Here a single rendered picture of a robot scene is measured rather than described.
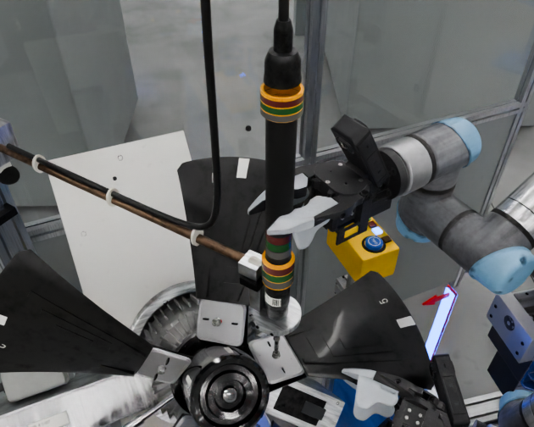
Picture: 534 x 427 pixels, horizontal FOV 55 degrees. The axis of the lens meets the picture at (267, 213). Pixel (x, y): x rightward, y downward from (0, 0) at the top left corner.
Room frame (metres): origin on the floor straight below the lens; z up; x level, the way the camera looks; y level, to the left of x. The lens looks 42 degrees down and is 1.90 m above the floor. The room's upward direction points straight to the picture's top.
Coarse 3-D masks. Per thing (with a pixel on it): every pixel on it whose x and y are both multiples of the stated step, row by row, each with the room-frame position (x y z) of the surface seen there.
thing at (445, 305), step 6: (450, 294) 0.59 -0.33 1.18; (444, 300) 0.60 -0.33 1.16; (450, 300) 0.59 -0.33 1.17; (444, 306) 0.60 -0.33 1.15; (450, 306) 0.59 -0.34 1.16; (438, 312) 0.60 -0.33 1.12; (444, 312) 0.59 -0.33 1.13; (438, 318) 0.60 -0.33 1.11; (444, 318) 0.59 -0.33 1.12; (438, 324) 0.59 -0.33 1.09; (432, 330) 0.60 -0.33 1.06; (438, 330) 0.59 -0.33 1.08; (432, 336) 0.60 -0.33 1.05; (438, 336) 0.59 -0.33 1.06; (426, 342) 0.60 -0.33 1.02; (432, 342) 0.59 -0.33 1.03; (426, 348) 0.60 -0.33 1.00; (432, 348) 0.59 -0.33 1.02
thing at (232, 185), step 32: (192, 160) 0.68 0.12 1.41; (224, 160) 0.67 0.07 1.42; (256, 160) 0.66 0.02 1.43; (192, 192) 0.65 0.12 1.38; (224, 192) 0.63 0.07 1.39; (256, 192) 0.62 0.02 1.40; (224, 224) 0.59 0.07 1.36; (256, 224) 0.58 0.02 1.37; (192, 256) 0.58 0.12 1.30; (224, 256) 0.55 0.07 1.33; (224, 288) 0.51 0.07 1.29
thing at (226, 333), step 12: (204, 300) 0.52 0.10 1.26; (204, 312) 0.50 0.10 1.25; (216, 312) 0.50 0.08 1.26; (228, 312) 0.49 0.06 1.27; (240, 312) 0.48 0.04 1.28; (204, 324) 0.49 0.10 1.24; (228, 324) 0.47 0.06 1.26; (240, 324) 0.47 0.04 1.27; (204, 336) 0.47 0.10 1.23; (216, 336) 0.47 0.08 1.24; (228, 336) 0.46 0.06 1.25; (240, 336) 0.45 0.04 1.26
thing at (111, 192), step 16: (208, 0) 0.50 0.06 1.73; (288, 0) 0.46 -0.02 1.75; (208, 16) 0.50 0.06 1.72; (288, 16) 0.46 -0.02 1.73; (208, 32) 0.50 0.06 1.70; (208, 48) 0.50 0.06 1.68; (208, 64) 0.50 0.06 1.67; (208, 80) 0.50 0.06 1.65; (208, 96) 0.50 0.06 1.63; (32, 160) 0.70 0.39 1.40; (80, 176) 0.65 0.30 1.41; (112, 192) 0.61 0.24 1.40; (144, 208) 0.58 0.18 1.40; (176, 224) 0.54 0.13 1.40; (192, 224) 0.53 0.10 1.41; (208, 224) 0.51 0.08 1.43; (192, 240) 0.52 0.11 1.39
